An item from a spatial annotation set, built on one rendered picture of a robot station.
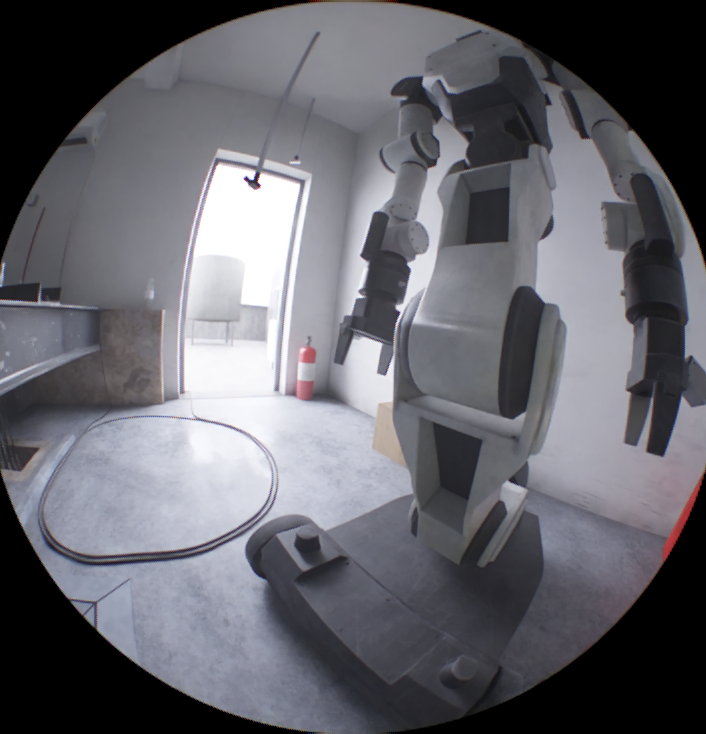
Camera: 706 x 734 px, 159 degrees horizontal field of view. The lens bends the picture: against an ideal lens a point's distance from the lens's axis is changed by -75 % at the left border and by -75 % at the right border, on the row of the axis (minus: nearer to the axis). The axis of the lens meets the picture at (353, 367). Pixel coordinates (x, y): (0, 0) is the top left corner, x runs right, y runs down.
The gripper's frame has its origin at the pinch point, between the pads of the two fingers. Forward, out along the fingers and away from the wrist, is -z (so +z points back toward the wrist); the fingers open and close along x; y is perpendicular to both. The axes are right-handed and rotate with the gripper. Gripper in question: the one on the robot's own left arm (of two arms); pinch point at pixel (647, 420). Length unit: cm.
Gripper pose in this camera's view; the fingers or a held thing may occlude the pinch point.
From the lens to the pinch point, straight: 32.8
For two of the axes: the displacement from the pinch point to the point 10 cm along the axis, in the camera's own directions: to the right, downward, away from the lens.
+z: 2.6, -9.7, -0.1
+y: 6.3, 1.8, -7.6
